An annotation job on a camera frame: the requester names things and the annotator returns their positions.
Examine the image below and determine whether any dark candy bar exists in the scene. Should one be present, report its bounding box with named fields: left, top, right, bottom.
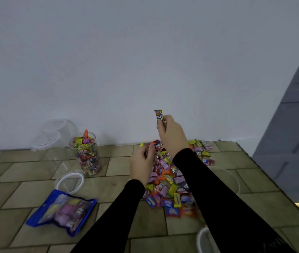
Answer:
left=154, top=109, right=165, bottom=127

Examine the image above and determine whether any person's left forearm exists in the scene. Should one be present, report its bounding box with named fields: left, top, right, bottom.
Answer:
left=71, top=179, right=146, bottom=253

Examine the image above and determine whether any grey panelled door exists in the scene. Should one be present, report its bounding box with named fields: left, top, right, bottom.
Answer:
left=252, top=30, right=299, bottom=210

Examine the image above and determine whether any clear jar holding candies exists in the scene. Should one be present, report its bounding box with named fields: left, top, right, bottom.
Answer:
left=69, top=132, right=103, bottom=177

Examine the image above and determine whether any pile of colourful wrapped candies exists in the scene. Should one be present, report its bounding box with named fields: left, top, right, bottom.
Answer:
left=138, top=140, right=216, bottom=218

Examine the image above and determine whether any person's right hand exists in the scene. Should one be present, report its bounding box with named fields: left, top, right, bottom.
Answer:
left=157, top=114, right=190, bottom=159

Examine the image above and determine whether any batch of mixed jarred sweets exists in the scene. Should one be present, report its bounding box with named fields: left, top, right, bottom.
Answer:
left=72, top=129, right=102, bottom=176

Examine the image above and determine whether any person's right forearm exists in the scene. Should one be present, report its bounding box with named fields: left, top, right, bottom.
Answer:
left=172, top=148, right=296, bottom=253

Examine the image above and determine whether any person's left hand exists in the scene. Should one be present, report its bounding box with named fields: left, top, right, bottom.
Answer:
left=130, top=143, right=156, bottom=186

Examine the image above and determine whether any blue clear candy bag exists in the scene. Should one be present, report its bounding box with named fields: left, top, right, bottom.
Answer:
left=25, top=189, right=98, bottom=237

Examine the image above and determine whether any empty clear plastic jar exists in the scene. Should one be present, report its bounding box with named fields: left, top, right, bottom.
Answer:
left=207, top=166, right=241, bottom=196
left=31, top=119, right=79, bottom=161
left=196, top=225, right=220, bottom=253
left=54, top=172, right=86, bottom=196

